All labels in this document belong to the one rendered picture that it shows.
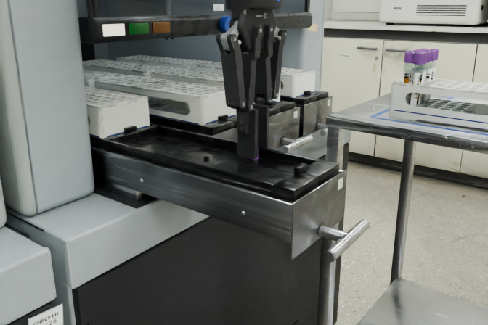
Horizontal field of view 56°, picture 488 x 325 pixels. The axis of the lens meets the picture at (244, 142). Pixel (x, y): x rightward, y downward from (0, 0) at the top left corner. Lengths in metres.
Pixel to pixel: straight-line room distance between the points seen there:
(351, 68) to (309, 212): 2.52
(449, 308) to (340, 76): 2.00
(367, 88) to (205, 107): 2.27
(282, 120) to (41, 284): 0.54
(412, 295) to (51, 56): 1.06
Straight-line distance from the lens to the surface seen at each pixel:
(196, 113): 0.80
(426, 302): 1.34
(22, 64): 0.65
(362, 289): 1.86
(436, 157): 2.96
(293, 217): 0.51
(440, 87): 0.84
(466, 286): 2.00
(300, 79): 1.05
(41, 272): 0.62
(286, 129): 0.95
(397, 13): 2.93
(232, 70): 0.59
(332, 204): 0.60
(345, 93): 3.07
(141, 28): 0.72
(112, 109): 0.75
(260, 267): 1.00
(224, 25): 0.85
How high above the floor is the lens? 1.01
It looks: 16 degrees down
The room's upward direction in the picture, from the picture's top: straight up
